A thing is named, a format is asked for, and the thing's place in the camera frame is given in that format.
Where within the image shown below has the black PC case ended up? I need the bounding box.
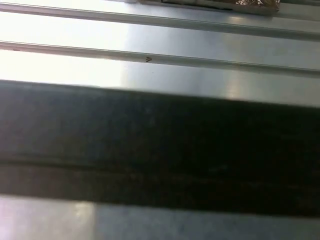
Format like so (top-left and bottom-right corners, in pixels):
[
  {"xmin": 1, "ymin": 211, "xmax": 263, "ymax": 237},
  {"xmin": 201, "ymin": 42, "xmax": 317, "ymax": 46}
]
[{"xmin": 0, "ymin": 79, "xmax": 320, "ymax": 240}]

